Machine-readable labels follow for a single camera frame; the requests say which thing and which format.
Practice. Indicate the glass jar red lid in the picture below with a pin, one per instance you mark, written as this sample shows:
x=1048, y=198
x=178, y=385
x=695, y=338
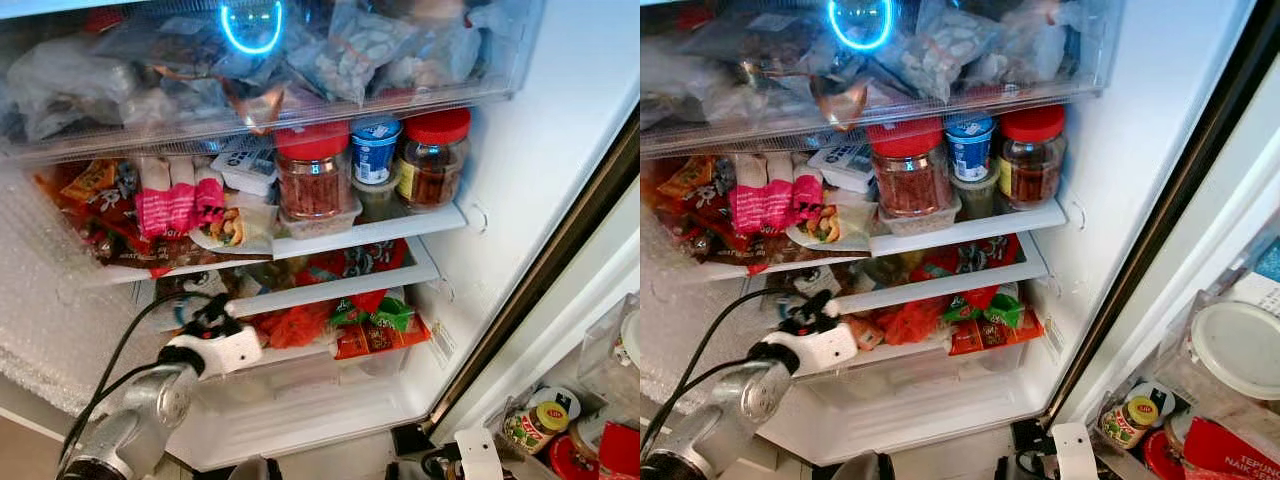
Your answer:
x=435, y=165
x=1032, y=160

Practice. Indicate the clear container white lid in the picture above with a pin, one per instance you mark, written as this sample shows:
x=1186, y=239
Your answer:
x=1240, y=350
x=610, y=350

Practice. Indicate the orange snack packet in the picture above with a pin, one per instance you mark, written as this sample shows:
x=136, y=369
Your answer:
x=90, y=182
x=712, y=178

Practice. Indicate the black fridge door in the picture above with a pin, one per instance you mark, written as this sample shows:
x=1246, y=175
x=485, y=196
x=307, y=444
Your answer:
x=600, y=270
x=1190, y=230

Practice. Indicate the white frozen food bag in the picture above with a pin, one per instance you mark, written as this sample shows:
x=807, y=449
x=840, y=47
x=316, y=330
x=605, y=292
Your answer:
x=70, y=85
x=685, y=80

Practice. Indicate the dark frozen food bag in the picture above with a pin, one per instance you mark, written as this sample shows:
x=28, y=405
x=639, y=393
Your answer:
x=760, y=42
x=160, y=45

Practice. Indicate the clear crisper drawer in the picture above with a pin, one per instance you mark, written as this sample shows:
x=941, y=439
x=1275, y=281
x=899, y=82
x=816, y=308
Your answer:
x=910, y=390
x=300, y=395

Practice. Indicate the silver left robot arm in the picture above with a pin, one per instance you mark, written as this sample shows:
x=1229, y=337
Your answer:
x=130, y=420
x=720, y=420

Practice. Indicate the dark red food package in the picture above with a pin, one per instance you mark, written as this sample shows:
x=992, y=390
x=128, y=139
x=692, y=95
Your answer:
x=705, y=235
x=110, y=235

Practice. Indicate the pink and white packet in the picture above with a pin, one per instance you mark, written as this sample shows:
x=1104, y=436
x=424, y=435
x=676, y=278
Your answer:
x=747, y=200
x=210, y=198
x=182, y=200
x=778, y=196
x=807, y=194
x=153, y=205

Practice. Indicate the clear frozen food bag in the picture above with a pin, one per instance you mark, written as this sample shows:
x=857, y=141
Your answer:
x=435, y=55
x=1030, y=48

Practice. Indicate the large plastic jar red lid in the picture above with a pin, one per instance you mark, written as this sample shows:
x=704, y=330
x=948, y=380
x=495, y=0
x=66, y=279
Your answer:
x=910, y=178
x=312, y=180

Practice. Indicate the jar with white lid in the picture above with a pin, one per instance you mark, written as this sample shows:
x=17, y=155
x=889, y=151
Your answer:
x=1155, y=398
x=562, y=400

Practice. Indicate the blue and white cup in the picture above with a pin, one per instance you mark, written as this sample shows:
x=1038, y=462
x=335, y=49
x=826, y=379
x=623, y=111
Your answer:
x=376, y=155
x=970, y=150

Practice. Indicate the clear bag of dumplings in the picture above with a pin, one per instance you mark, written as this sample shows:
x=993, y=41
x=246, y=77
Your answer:
x=945, y=50
x=350, y=55

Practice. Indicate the round red lid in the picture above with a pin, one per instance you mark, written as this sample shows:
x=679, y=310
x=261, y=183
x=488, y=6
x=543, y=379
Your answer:
x=572, y=460
x=1165, y=458

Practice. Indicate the small white box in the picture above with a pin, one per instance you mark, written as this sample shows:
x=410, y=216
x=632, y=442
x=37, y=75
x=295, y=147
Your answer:
x=245, y=172
x=842, y=168

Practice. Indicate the white fridge shelf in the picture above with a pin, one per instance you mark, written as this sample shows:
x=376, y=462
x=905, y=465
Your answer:
x=330, y=290
x=380, y=228
x=940, y=285
x=985, y=224

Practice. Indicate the clear bubble wrap sheet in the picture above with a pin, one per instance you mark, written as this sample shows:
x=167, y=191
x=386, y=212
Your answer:
x=40, y=300
x=665, y=310

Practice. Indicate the glass jar yellow lid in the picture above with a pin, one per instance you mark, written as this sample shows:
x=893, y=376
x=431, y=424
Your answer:
x=535, y=428
x=1128, y=424

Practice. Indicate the small green jar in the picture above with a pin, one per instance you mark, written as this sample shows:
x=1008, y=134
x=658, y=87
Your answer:
x=975, y=200
x=376, y=202

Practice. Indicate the clear plastic freezer drawer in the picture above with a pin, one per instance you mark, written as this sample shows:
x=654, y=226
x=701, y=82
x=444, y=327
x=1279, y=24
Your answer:
x=1070, y=95
x=480, y=100

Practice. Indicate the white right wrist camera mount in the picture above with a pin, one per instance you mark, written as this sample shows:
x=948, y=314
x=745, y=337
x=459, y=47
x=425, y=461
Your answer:
x=1075, y=455
x=480, y=458

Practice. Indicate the orange red packet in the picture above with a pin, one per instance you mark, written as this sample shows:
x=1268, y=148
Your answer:
x=380, y=340
x=995, y=336

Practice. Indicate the red printed packet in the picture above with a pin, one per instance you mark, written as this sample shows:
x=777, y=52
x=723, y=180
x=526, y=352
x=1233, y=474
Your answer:
x=350, y=262
x=965, y=258

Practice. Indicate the clear plastic food container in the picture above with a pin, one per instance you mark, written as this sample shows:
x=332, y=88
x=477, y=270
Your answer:
x=920, y=224
x=320, y=226

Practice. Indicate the white wrap food package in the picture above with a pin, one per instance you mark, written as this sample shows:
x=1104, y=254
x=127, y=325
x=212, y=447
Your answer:
x=240, y=225
x=835, y=222

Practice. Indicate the orange mesh bag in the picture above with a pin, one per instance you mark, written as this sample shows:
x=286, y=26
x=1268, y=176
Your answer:
x=295, y=325
x=908, y=322

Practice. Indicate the green packet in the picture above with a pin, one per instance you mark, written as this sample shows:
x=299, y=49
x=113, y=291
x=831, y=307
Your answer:
x=385, y=312
x=998, y=308

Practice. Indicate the red flour packet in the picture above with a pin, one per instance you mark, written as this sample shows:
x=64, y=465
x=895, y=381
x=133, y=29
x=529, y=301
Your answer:
x=620, y=455
x=1235, y=455

